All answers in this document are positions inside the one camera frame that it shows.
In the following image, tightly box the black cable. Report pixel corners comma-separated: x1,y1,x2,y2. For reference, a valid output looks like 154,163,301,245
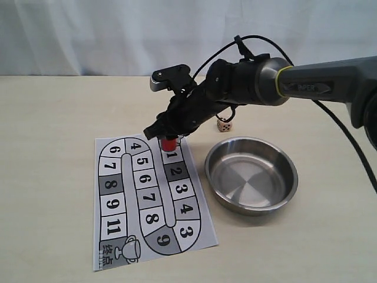
191,35,377,192

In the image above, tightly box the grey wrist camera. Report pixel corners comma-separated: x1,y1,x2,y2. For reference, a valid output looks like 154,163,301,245
150,64,191,92

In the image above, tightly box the printed paper game board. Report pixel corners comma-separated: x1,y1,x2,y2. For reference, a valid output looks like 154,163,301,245
93,134,219,271

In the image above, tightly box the stainless steel round bowl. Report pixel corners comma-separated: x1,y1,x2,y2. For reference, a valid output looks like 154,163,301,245
204,136,299,216

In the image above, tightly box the beige wooden die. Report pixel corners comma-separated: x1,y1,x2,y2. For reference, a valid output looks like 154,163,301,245
217,119,233,132

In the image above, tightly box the red cylinder game piece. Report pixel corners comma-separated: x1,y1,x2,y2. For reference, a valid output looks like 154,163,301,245
160,137,177,152

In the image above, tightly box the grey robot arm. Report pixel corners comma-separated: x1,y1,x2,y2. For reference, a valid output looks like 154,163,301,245
144,56,376,144

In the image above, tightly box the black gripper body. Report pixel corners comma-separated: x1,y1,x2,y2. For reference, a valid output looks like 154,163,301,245
156,59,259,136

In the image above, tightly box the white backdrop curtain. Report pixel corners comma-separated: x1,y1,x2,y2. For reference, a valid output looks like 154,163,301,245
1,1,376,75

